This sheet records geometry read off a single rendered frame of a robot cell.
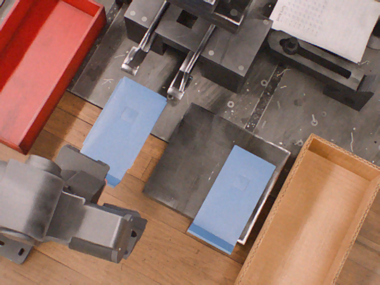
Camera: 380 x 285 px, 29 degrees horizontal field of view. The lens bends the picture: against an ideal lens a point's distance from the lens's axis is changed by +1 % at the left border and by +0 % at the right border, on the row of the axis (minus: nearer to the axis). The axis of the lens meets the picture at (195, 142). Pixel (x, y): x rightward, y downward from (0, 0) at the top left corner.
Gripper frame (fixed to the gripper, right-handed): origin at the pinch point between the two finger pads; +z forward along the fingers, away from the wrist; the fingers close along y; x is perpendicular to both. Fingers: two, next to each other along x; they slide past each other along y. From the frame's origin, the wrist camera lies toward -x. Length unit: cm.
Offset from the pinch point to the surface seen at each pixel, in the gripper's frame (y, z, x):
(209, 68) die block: 17.0, 16.5, -6.8
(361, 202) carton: 9.8, 15.2, -36.3
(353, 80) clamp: 25.1, 17.7, -26.7
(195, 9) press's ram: 26.0, 1.5, -3.1
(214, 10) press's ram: 27.2, -0.5, -5.5
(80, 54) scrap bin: 10.1, 14.4, 11.7
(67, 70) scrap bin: 7.7, 11.4, 11.8
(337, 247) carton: 2.7, 12.0, -36.2
